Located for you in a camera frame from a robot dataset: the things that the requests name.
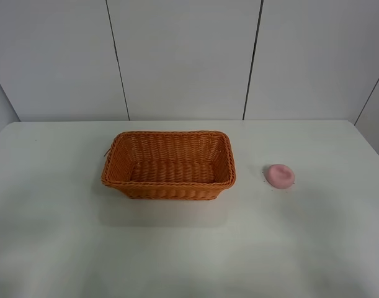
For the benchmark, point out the pink peach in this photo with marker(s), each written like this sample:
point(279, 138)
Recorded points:
point(280, 176)

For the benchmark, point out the orange woven plastic basket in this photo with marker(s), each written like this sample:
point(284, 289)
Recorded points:
point(193, 165)

